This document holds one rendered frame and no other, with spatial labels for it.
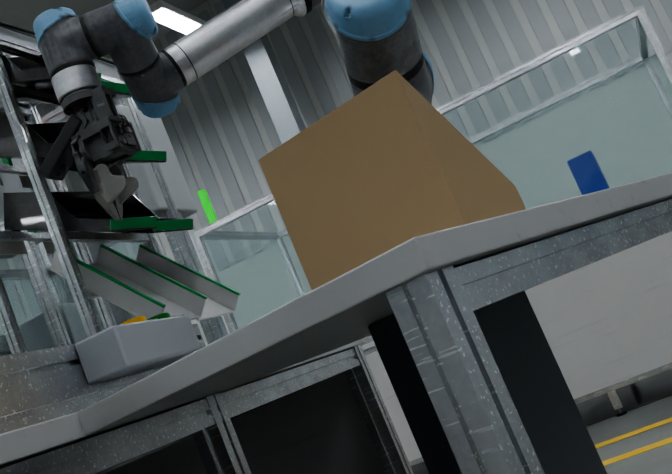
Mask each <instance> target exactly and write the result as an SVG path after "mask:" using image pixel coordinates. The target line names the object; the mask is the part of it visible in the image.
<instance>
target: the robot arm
mask: <svg viewBox="0 0 672 474"><path fill-rule="evenodd" d="M321 3H322V11H323V15H324V17H325V19H326V21H327V23H328V25H329V26H330V28H331V30H332V32H333V34H334V36H335V38H336V40H337V43H338V46H339V49H340V52H341V55H342V58H343V61H344V64H345V67H346V71H347V74H348V77H349V80H350V83H351V86H352V90H353V93H354V97H355V96H356V95H358V94H359V93H361V92H362V91H364V90H365V89H367V88H368V87H370V86H371V85H373V84H374V83H376V82H377V81H379V80H380V79H382V78H383V77H385V76H386V75H388V74H390V73H391V72H393V71H394V70H396V71H397V72H398V73H399V74H400V75H401V76H402V77H403V78H404V79H405V80H406V81H408V82H409V83H410V84H411V85H412V86H413V87H414V88H415V89H416V90H417V91H418V92H419V93H420V94H421V95H422V96H423V97H424V98H425V99H426V100H427V101H428V102H429V103H430V104H431V105H432V96H433V91H434V75H433V70H432V66H431V63H430V61H429V59H428V57H427V56H426V54H425V53H424V52H423V51H422V48H421V43H420V39H419V35H418V31H417V27H416V23H415V18H414V14H413V10H412V6H411V0H240V1H239V2H237V3H236V4H234V5H232V6H231V7H229V8H228V9H226V10H225V11H223V12H221V13H220V14H218V15H217V16H215V17H214V18H212V19H210V20H209V21H207V22H206V23H204V24H203V25H201V26H199V27H198V28H196V29H195V30H193V31H192V32H190V33H188V34H187V35H185V36H184V37H182V38H180V39H179V40H177V41H176V42H174V43H173V44H171V45H169V46H168V47H166V48H165V49H163V50H162V51H161V52H158V51H157V49H156V47H155V45H154V43H153V41H152V39H151V38H152V37H153V36H155V35H157V34H158V26H157V23H156V21H155V18H154V16H153V13H152V11H151V9H150V7H149V5H148V3H147V1H146V0H114V1H113V2H112V3H110V4H107V5H105V6H102V7H100V8H97V9H95V10H92V11H89V12H87V13H84V14H82V15H76V14H75V12H74V11H73V10H71V9H69V8H66V7H59V8H57V9H53V8H52V9H49V10H46V11H44V12H42V13H41V14H40V15H38V16H37V17H36V19H35V20H34V23H33V29H34V33H35V36H36V39H37V42H38V43H37V46H38V49H39V51H40V52H41V54H42V57H43V60H44V62H45V65H46V68H47V71H48V73H49V76H50V79H51V83H52V86H53V88H54V91H55V94H56V96H57V99H58V102H59V104H61V106H62V109H63V112H64V113H65V114H66V115H70V117H69V119H68V121H67V122H66V124H65V126H64V127H63V129H62V131H61V132H60V134H59V136H58V138H57V139H56V141H55V143H54V144H53V146H52V148H51V149H50V151H49V153H48V155H47V156H46V158H45V160H44V161H43V163H42V165H41V166H40V168H39V170H38V171H39V173H40V174H41V175H42V176H44V177H45V178H46V179H52V180H59V181H62V180H63V179H64V178H65V176H66V174H67V173H68V171H69V169H70V168H71V166H72V164H73V163H74V161H75V162H76V166H77V169H78V172H79V174H80V176H81V178H82V180H83V181H84V183H85V185H86V186H87V188H88V189H89V191H90V193H91V194H93V196H94V197H95V199H96V200H97V202H98V203H99V204H100V205H101V207H102V208H103V209H104V210H105V211H106V212H107V213H108V214H109V215H110V216H111V217H112V218H113V219H114V220H116V221H120V220H122V217H123V202H124V201H125V200H127V199H128V198H129V197H130V196H131V195H132V194H133V193H134V192H135V191H136V190H137V189H138V187H139V182H138V180H137V179H136V178H135V177H125V176H124V175H123V173H122V170H121V168H120V167H119V166H115V163H117V162H119V161H121V162H124V161H126V160H128V159H130V158H132V157H133V155H134V154H136V153H137V152H139V151H141V150H142V149H141V147H140V144H139V141H138V139H137V136H136V133H135V131H134V128H133V125H132V123H131V122H129V121H128V120H127V118H126V117H125V116H124V115H120V114H118V113H117V110H116V107H115V105H114V102H113V99H112V98H114V97H115V96H116V94H115V91H114V89H113V88H109V89H108V88H106V87H105V86H103V85H102V84H101V81H100V79H99V76H98V73H97V71H96V67H95V64H94V62H93V60H94V59H96V58H101V57H103V56H106V55H108V54H110V56H111V58H112V60H113V62H114V63H115V65H116V67H117V69H118V71H119V72H120V74H121V76H122V78H123V80H124V82H125V84H126V85H127V87H128V89H129V91H130V93H131V97H132V99H133V100H134V101H135V102H136V103H137V105H138V107H139V108H140V110H141V112H142V113H143V115H145V116H147V117H149V118H162V117H165V116H167V115H169V114H171V113H172V112H174V111H175V109H176V107H178V106H179V104H180V96H179V95H180V93H179V91H180V90H181V89H183V88H184V87H185V86H187V85H189V84H191V83H192V82H194V81H195V80H197V79H198V78H200V77H201V76H203V75H204V74H206V73H207V72H209V71H210V70H212V69H213V68H215V67H217V66H218V65H220V64H221V63H223V62H224V61H226V60H227V59H229V58H230V57H232V56H233V55H235V54H236V53H238V52H239V51H241V50H243V49H244V48H246V47H247V46H249V45H250V44H252V43H253V42H255V41H256V40H258V39H259V38H261V37H262V36H264V35H266V34H267V33H269V32H270V31H272V30H273V29H275V28H276V27H278V26H279V25H281V24H282V23H284V22H285V21H287V20H288V19H290V18H292V17H293V16H298V17H303V16H305V15H306V14H308V13H309V12H311V11H312V10H314V9H315V8H316V7H317V6H319V5H320V4H321ZM119 115H120V116H121V117H120V116H119ZM122 116H123V117H124V118H123V117H122ZM125 119H126V120H125ZM120 123H122V124H120ZM124 123H125V125H124Z"/></svg>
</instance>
